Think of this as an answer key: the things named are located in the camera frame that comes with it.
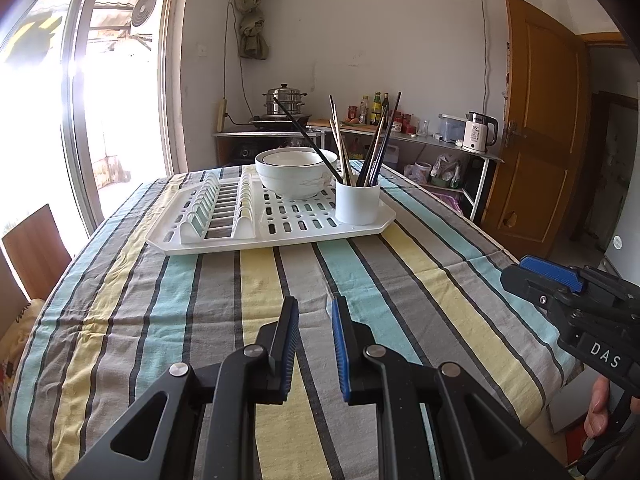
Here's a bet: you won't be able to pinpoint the person's right hand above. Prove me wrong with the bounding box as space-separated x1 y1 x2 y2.
584 377 613 438

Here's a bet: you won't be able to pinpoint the white cup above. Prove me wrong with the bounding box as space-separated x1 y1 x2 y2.
334 180 382 226

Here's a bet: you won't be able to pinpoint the white electric kettle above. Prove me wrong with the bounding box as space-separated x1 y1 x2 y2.
461 111 499 154

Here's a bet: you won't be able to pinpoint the brown wooden chair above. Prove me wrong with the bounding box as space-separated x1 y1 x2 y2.
1 204 73 301

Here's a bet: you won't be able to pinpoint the orange wooden door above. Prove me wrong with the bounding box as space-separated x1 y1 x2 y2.
480 0 591 261

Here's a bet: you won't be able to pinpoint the large white bowl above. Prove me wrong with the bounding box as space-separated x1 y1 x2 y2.
255 148 339 200

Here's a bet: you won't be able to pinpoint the striped tablecloth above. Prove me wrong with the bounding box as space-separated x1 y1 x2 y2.
7 160 583 480

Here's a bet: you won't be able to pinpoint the long metal shelf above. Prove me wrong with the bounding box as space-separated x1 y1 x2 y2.
307 125 505 226

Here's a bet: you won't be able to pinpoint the white plastic bag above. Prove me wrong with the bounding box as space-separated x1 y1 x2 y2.
404 161 432 185

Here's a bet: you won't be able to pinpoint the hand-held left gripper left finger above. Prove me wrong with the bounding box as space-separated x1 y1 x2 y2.
65 296 300 480

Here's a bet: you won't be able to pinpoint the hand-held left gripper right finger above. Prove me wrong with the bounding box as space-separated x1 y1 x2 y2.
331 295 571 480

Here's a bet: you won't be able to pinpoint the wooden cutting board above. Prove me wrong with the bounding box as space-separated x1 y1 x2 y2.
306 119 381 133

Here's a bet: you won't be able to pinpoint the pink lidded storage box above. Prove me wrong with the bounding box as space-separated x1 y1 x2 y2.
431 187 466 216

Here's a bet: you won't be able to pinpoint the white sliding glass door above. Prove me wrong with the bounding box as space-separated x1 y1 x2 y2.
0 0 201 231

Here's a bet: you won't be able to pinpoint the yellow black striped sign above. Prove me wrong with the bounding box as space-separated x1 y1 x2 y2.
0 10 63 56

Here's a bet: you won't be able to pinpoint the black induction cooker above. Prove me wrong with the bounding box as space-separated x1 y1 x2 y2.
249 115 313 131

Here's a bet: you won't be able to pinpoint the tied beige curtain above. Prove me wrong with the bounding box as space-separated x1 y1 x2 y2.
235 0 271 60

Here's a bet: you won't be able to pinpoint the white plastic dish rack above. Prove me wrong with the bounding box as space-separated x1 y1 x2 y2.
145 162 397 256

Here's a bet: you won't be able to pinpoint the metal door handle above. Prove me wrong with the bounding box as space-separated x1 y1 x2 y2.
501 120 528 148

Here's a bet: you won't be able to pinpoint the light wooden chopstick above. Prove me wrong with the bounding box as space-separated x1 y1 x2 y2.
332 102 352 186
337 125 356 186
365 112 388 187

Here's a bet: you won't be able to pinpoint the bundle of plastic bags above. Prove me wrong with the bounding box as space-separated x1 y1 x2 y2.
430 154 463 188

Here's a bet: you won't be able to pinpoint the steel steamer pot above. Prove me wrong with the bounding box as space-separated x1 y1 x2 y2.
263 83 307 117

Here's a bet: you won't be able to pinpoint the outdoor fan unit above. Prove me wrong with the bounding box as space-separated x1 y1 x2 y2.
129 0 160 28

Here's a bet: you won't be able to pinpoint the wooden chopsticks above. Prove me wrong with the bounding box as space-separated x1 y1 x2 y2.
328 94 348 186

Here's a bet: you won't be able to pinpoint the bundle of chopsticks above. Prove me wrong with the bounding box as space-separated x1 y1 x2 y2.
271 98 345 185

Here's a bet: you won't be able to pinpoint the small white bowl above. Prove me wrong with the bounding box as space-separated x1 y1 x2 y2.
262 151 325 167

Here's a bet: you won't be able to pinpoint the black chopstick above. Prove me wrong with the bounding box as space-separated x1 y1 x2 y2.
354 142 376 187
356 130 382 187
371 91 402 187

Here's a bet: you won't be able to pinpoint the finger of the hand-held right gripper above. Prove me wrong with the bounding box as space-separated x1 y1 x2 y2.
520 255 640 320
501 265 640 348

